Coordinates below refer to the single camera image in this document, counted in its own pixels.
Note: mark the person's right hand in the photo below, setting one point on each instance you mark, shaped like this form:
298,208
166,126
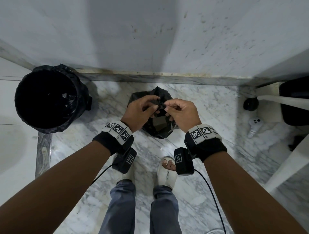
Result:
186,113

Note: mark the person's left hand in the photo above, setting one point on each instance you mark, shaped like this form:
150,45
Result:
135,113

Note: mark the black plastic garbage bag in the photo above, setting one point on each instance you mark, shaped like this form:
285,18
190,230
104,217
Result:
138,96

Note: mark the dark round trash bin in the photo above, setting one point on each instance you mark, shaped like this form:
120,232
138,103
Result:
48,101

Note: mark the person's right forearm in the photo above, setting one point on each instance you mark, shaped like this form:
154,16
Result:
241,197

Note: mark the person's left forearm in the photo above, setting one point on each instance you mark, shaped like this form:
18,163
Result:
48,188

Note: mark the person's right foot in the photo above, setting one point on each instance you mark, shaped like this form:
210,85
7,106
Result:
169,165

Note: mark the person's left white slipper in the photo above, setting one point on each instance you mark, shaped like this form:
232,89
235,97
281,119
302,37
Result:
128,177

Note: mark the person's white slipper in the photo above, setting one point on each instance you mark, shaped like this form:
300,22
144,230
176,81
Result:
164,178
128,177

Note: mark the person's right white slipper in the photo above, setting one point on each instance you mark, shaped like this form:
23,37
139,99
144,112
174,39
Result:
164,178

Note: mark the person's left leg blue jeans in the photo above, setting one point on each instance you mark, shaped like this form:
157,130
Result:
120,209

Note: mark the person's leg blue jeans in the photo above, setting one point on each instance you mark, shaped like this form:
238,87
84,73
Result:
120,209
164,212

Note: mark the person's right leg blue jeans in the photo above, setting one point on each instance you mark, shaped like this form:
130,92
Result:
164,212

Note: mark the black wristband with marker tiles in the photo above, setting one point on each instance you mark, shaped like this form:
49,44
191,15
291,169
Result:
106,142
212,149

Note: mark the black round knob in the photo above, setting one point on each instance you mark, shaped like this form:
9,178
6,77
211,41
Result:
250,104

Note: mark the white handheld controller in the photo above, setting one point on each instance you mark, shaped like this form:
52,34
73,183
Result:
256,124

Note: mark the white plastic chair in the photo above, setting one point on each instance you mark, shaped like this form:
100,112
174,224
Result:
287,164

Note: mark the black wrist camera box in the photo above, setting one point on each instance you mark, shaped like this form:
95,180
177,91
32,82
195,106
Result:
124,161
183,166

